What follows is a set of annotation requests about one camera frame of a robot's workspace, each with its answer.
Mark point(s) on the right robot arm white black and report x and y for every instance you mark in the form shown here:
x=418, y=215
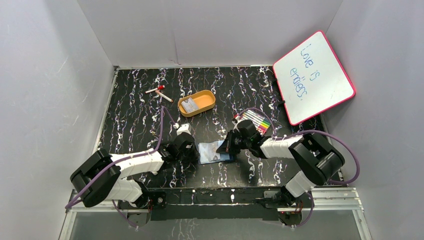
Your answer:
x=317, y=158

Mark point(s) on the white marker pen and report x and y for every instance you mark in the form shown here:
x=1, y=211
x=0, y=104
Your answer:
x=164, y=96

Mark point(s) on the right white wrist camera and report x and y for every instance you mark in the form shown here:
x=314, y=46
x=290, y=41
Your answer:
x=237, y=118

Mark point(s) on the orange oval tray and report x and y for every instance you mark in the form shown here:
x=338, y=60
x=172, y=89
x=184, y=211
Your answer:
x=205, y=100

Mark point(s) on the red capped marker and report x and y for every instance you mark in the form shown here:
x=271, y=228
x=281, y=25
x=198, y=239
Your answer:
x=160, y=87

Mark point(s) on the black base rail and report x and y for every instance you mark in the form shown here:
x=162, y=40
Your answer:
x=263, y=203

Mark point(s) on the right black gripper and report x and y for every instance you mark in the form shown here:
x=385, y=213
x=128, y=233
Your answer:
x=227, y=146

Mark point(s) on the pink framed whiteboard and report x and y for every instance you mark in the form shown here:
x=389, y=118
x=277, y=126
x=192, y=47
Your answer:
x=311, y=79

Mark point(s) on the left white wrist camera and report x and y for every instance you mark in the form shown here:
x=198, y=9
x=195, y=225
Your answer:
x=183, y=128

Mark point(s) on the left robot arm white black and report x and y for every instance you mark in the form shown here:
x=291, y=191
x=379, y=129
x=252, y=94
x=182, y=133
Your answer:
x=105, y=177

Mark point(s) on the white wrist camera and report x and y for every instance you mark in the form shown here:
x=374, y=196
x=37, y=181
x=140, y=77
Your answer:
x=237, y=118
x=183, y=128

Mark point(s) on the blue leather card holder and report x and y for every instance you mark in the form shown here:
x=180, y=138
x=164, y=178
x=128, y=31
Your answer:
x=228, y=157

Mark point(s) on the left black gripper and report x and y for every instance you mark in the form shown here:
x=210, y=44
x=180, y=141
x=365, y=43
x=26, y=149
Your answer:
x=192, y=152

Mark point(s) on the pack of coloured markers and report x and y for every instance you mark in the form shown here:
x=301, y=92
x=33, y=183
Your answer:
x=259, y=121

